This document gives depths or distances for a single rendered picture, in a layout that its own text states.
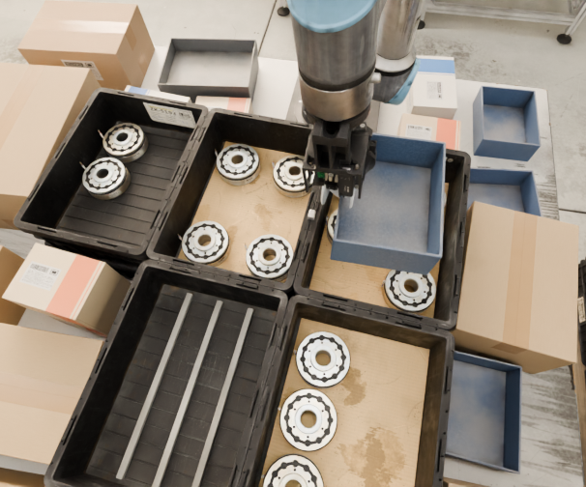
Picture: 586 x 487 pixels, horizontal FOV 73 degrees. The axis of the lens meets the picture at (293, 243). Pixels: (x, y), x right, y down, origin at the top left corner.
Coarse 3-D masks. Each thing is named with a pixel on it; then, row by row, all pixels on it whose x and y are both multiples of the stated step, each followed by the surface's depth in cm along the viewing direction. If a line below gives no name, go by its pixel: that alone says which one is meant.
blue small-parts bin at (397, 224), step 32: (384, 160) 69; (416, 160) 67; (384, 192) 66; (416, 192) 66; (352, 224) 64; (384, 224) 64; (416, 224) 64; (352, 256) 59; (384, 256) 57; (416, 256) 55
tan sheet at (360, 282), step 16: (336, 208) 93; (320, 256) 88; (320, 272) 86; (336, 272) 86; (352, 272) 86; (368, 272) 86; (384, 272) 86; (432, 272) 85; (320, 288) 85; (336, 288) 84; (352, 288) 84; (368, 288) 84; (384, 304) 83; (432, 304) 82
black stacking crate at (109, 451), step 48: (144, 288) 78; (192, 288) 84; (144, 336) 82; (192, 336) 81; (96, 384) 69; (144, 384) 78; (240, 384) 77; (96, 432) 72; (144, 432) 74; (192, 432) 74; (240, 432) 73; (96, 480) 69; (144, 480) 71; (192, 480) 70
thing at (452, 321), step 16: (464, 160) 85; (464, 176) 85; (320, 192) 83; (464, 192) 82; (320, 208) 81; (464, 208) 80; (464, 224) 79; (304, 256) 77; (304, 272) 76; (304, 288) 74; (352, 304) 73; (368, 304) 72; (416, 320) 71; (432, 320) 71; (448, 320) 71
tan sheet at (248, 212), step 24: (216, 168) 99; (264, 168) 98; (216, 192) 96; (240, 192) 95; (264, 192) 95; (216, 216) 93; (240, 216) 93; (264, 216) 92; (288, 216) 92; (240, 240) 90; (288, 240) 90; (240, 264) 88
